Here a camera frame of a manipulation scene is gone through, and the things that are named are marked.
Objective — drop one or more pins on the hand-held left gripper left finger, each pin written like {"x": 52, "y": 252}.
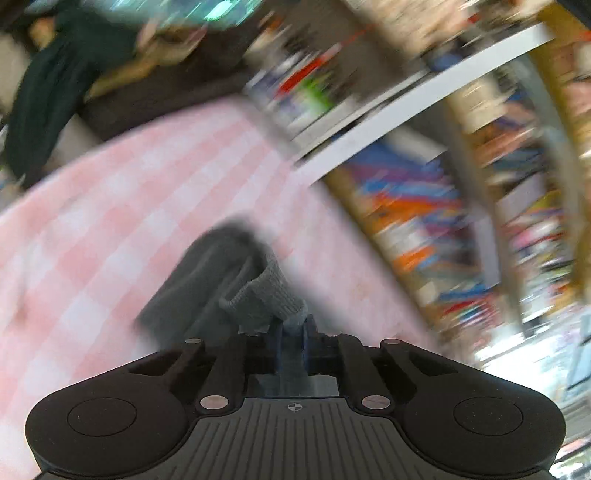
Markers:
{"x": 258, "y": 350}

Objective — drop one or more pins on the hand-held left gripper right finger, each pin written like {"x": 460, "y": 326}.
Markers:
{"x": 323, "y": 348}

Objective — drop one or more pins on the grey sweatshirt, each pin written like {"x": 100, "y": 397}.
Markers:
{"x": 217, "y": 272}

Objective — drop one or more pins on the row of colourful books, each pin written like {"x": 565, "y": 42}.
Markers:
{"x": 406, "y": 207}

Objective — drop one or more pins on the pink checked cartoon desk mat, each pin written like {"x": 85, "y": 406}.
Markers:
{"x": 115, "y": 184}

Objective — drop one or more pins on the black box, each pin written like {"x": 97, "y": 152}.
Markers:
{"x": 152, "y": 106}

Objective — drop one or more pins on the white wooden bookshelf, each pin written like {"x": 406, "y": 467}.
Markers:
{"x": 415, "y": 92}

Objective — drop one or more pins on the dark green cloth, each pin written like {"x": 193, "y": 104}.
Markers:
{"x": 60, "y": 92}

